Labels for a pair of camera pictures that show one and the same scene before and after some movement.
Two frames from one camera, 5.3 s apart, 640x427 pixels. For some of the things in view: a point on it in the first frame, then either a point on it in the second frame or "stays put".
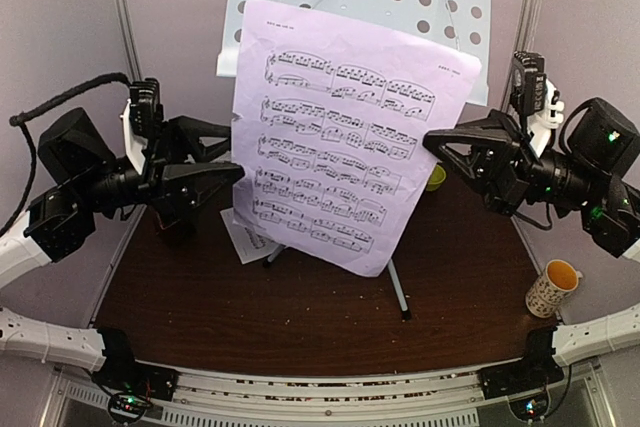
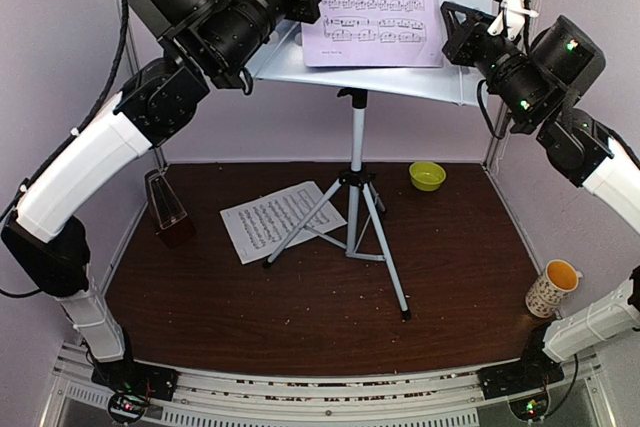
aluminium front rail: [418, 398] stays put
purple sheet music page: [331, 127] to [379, 8]
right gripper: [503, 164] to [458, 48]
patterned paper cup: [551, 286] stays put
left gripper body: [149, 176] to [233, 27]
